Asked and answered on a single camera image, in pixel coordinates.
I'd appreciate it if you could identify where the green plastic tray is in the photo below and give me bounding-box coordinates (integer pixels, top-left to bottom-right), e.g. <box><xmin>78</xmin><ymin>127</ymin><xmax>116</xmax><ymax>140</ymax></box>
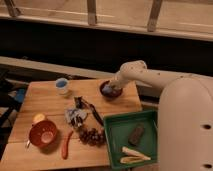
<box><xmin>103</xmin><ymin>110</ymin><xmax>158</xmax><ymax>170</ymax></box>

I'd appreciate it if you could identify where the black spatula tool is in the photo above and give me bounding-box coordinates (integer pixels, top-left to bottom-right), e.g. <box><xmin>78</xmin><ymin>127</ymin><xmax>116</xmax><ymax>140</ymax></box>
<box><xmin>74</xmin><ymin>97</ymin><xmax>103</xmax><ymax>126</ymax></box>

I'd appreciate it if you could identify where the dark grape bunch toy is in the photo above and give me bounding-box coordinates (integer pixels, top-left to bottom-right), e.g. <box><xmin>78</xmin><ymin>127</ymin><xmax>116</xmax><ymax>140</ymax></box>
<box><xmin>78</xmin><ymin>127</ymin><xmax>106</xmax><ymax>147</ymax></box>

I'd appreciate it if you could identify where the white cup blue inside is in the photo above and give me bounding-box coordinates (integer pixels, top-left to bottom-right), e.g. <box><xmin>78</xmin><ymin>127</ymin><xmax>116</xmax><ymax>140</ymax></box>
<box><xmin>55</xmin><ymin>78</ymin><xmax>68</xmax><ymax>95</ymax></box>

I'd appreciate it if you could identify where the orange colander bowl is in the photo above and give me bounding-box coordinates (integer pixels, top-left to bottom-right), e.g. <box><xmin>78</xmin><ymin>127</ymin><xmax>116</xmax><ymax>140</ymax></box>
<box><xmin>29</xmin><ymin>120</ymin><xmax>58</xmax><ymax>148</ymax></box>

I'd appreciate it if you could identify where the brown sponge block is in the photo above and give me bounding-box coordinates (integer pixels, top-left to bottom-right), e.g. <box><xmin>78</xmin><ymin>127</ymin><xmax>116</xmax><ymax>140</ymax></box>
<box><xmin>128</xmin><ymin>123</ymin><xmax>144</xmax><ymax>146</ymax></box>

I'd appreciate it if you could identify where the wooden table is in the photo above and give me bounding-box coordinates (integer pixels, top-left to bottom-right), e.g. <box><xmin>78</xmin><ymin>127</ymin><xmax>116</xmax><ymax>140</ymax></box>
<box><xmin>0</xmin><ymin>79</ymin><xmax>141</xmax><ymax>171</ymax></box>

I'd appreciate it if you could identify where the silver blue crumpled wrapper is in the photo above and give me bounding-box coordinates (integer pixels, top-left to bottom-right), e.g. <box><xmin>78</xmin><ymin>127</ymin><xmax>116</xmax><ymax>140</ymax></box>
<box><xmin>65</xmin><ymin>108</ymin><xmax>87</xmax><ymax>127</ymax></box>

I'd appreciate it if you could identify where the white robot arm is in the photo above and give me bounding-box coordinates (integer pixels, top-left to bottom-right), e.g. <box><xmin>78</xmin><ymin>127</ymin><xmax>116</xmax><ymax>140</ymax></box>
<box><xmin>109</xmin><ymin>60</ymin><xmax>196</xmax><ymax>90</ymax></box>

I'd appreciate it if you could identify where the purple bowl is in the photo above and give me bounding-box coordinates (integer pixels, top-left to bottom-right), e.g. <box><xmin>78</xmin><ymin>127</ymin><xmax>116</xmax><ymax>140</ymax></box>
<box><xmin>99</xmin><ymin>81</ymin><xmax>123</xmax><ymax>98</ymax></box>

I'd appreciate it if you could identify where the yellow lemon toy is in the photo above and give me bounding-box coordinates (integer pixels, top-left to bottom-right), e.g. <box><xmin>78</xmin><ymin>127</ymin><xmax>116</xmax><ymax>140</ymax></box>
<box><xmin>33</xmin><ymin>113</ymin><xmax>46</xmax><ymax>124</ymax></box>

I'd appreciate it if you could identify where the white robot base body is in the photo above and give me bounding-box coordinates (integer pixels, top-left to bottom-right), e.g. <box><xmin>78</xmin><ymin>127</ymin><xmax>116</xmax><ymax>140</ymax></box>
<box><xmin>158</xmin><ymin>78</ymin><xmax>213</xmax><ymax>171</ymax></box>

